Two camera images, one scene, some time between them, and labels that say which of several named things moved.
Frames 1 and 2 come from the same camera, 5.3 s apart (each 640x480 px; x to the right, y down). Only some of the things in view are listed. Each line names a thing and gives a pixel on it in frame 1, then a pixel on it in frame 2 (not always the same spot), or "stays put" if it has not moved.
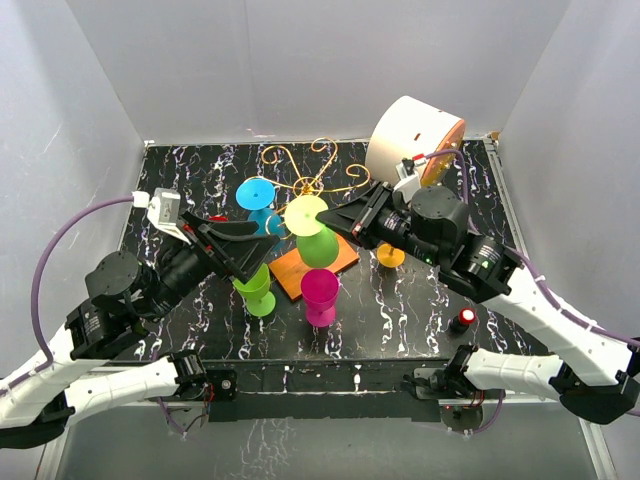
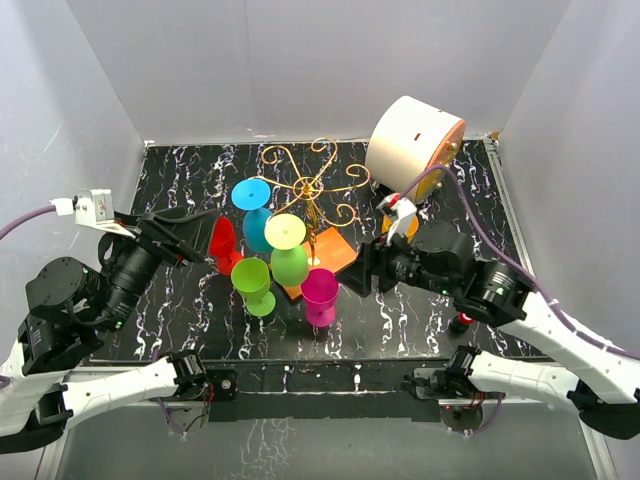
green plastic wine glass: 260,301 stays put
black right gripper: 356,219 -> 372,260
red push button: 460,323 stays put
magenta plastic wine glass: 320,288 stays put
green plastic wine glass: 317,246 -> 289,261
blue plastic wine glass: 257,195 stays put
